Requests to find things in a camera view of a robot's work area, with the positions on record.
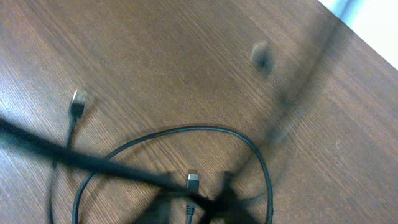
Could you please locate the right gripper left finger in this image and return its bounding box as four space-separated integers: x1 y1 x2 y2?
133 188 186 224

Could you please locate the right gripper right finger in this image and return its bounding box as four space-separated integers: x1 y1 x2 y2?
199 172 258 224

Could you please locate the black cable short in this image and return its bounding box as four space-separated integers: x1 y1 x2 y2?
72 125 274 224

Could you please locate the black cable long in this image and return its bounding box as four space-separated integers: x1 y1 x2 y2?
1 119 213 209

